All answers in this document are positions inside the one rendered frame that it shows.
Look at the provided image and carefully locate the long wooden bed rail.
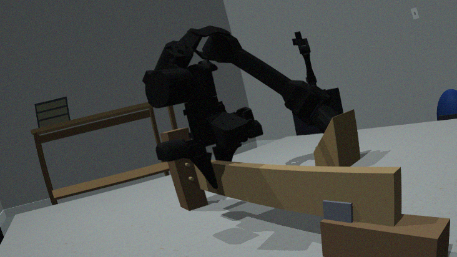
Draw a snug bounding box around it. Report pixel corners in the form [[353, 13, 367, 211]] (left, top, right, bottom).
[[194, 160, 402, 227]]

